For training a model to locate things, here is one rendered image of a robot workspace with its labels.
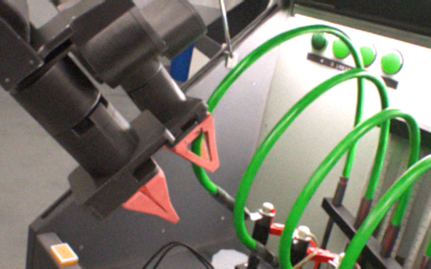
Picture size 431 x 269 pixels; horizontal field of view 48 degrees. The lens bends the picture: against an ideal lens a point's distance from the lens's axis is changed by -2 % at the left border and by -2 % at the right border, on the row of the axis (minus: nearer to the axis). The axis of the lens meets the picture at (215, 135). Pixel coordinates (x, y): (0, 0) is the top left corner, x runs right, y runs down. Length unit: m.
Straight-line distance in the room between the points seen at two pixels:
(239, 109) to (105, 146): 0.73
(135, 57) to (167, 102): 0.21
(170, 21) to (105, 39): 0.21
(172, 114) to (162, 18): 0.12
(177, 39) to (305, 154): 0.59
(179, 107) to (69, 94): 0.23
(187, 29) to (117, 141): 0.22
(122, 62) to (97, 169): 0.10
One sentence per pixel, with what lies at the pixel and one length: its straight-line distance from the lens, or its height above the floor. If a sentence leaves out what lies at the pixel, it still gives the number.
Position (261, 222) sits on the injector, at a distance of 0.82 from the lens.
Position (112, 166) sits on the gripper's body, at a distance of 0.43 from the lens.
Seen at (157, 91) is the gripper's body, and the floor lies 1.32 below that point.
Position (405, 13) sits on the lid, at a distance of 0.99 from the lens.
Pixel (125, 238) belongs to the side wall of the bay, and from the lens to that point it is 1.10.
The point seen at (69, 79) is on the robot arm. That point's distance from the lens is 0.41.
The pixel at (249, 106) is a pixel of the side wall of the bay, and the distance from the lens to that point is 1.15.
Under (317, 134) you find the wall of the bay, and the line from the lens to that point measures 1.09.
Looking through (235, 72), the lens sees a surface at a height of 1.35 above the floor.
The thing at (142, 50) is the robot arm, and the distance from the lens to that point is 0.40.
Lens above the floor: 1.46
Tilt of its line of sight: 18 degrees down
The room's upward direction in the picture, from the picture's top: 12 degrees clockwise
